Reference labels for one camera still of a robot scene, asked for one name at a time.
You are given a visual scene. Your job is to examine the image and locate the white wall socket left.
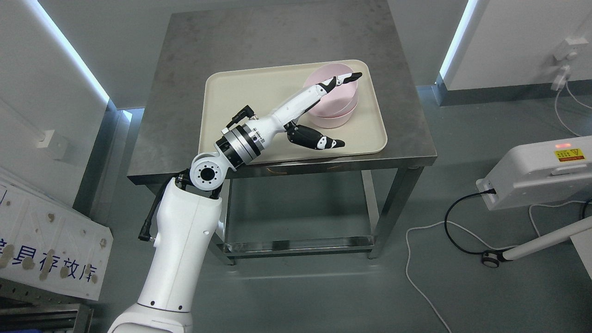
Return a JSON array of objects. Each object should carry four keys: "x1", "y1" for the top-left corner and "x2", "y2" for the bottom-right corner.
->
[{"x1": 36, "y1": 130, "x2": 68, "y2": 160}]

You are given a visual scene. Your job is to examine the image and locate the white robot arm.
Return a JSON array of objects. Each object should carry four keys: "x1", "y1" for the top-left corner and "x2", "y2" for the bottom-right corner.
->
[{"x1": 109, "y1": 106, "x2": 263, "y2": 333}]

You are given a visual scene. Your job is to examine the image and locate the black power cable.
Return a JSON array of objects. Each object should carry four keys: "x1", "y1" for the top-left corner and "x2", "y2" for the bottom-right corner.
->
[{"x1": 444, "y1": 190, "x2": 498, "y2": 256}]

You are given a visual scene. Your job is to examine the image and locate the white machine with warning label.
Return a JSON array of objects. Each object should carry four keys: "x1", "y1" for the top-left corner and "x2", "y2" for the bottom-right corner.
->
[{"x1": 475, "y1": 136, "x2": 592, "y2": 210}]

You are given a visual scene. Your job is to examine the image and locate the metal shelf rack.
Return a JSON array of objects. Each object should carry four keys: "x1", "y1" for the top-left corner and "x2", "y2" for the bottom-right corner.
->
[{"x1": 0, "y1": 278, "x2": 94, "y2": 333}]

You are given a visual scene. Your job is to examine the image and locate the stainless steel table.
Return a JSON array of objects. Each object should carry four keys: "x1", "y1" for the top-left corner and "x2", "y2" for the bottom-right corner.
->
[{"x1": 128, "y1": 0, "x2": 437, "y2": 259}]

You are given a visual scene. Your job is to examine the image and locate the pink bowl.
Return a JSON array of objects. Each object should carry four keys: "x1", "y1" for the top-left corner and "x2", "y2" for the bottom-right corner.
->
[
  {"x1": 303, "y1": 62, "x2": 358, "y2": 117},
  {"x1": 307, "y1": 101, "x2": 358, "y2": 129}
]

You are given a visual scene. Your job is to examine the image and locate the beige plastic tray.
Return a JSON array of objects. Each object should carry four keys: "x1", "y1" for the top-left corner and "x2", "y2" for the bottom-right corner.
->
[{"x1": 198, "y1": 60, "x2": 388, "y2": 164}]

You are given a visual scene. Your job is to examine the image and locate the white floor cable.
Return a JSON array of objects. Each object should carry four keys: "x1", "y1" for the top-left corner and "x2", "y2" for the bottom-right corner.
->
[{"x1": 405, "y1": 221, "x2": 518, "y2": 333}]

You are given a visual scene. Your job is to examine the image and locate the black white robotic hand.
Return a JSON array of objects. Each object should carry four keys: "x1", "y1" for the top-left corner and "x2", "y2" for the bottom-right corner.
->
[{"x1": 242, "y1": 72, "x2": 363, "y2": 150}]

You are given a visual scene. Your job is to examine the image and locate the white wall plug right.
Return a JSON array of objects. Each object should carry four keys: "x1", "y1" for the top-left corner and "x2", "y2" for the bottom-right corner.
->
[{"x1": 550, "y1": 37, "x2": 589, "y2": 91}]

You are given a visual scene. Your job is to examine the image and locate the white stand leg with caster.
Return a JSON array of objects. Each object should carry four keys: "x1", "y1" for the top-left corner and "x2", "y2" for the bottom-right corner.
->
[{"x1": 481, "y1": 216, "x2": 592, "y2": 268}]

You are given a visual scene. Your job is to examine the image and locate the white sign board blue letters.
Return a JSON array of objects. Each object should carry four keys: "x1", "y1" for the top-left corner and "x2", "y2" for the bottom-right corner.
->
[{"x1": 0, "y1": 169, "x2": 113, "y2": 301}]

